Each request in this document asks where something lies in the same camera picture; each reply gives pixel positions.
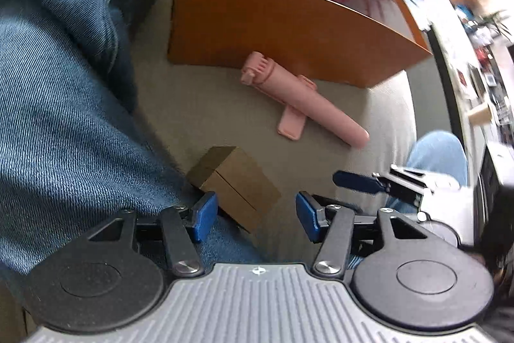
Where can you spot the pink handheld fan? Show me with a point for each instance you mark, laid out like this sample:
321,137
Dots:
305,102

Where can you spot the person's leg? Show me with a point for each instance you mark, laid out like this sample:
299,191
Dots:
60,106
437,154

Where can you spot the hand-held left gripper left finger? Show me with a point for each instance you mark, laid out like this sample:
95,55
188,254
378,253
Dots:
204,214

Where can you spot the small brown cardboard box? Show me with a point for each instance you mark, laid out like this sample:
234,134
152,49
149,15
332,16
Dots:
245,186

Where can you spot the orange cardboard box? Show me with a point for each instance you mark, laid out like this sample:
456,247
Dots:
261,29

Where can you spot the person's left leg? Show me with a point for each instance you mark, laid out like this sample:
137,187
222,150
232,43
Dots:
60,106

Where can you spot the person's right leg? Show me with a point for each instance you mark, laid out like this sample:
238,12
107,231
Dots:
437,154

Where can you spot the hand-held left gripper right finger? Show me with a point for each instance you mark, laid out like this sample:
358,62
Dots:
307,214

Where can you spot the potted plant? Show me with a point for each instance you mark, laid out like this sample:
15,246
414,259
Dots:
496,21

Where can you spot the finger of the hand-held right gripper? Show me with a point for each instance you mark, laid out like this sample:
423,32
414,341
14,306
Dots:
355,181

